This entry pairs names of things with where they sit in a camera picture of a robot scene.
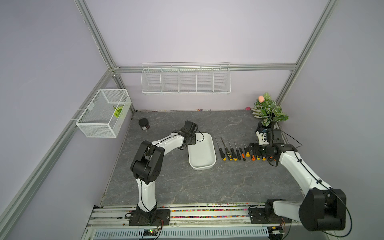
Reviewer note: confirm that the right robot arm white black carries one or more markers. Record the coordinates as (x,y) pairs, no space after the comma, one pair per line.
(323,207)

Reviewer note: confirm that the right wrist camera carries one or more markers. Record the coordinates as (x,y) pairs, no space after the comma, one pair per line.
(262,135)

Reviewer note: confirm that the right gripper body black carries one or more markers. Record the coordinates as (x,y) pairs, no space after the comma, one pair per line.
(262,150)

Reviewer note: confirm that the artificial green potted plant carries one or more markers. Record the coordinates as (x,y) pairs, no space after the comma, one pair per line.
(268,111)

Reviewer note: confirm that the black handle long screwdriver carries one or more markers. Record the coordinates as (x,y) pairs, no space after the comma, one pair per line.
(234,156)

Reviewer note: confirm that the aluminium frame rail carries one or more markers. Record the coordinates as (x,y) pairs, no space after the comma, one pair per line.
(204,66)

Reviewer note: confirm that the green object in basket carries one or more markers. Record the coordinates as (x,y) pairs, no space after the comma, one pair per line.
(118,111)

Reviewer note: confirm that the small black jar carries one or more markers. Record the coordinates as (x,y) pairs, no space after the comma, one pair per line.
(144,124)

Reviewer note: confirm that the white plastic storage box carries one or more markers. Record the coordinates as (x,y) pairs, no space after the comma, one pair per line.
(202,154)

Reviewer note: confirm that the black grey handle screwdriver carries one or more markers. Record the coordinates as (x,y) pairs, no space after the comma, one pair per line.
(237,152)

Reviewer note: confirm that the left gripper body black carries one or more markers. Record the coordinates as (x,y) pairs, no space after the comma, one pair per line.
(192,140)

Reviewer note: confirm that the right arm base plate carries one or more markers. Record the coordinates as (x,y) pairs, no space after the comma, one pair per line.
(258,216)

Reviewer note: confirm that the long white wire wall basket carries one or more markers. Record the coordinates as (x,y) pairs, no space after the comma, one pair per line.
(209,81)

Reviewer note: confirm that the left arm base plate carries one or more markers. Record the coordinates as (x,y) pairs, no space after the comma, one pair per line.
(159,217)

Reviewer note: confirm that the white perforated cable duct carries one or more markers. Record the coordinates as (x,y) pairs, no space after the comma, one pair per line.
(181,233)

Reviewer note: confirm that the small orange black screwdriver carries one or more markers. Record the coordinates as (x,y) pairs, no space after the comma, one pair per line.
(241,152)

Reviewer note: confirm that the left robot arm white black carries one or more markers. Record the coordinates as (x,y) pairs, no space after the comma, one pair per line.
(148,161)

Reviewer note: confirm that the white wire cube basket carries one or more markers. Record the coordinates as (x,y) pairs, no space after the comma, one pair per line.
(98,120)

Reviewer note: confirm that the yellow black brown-shaft screwdriver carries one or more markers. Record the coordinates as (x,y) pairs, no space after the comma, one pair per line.
(228,152)

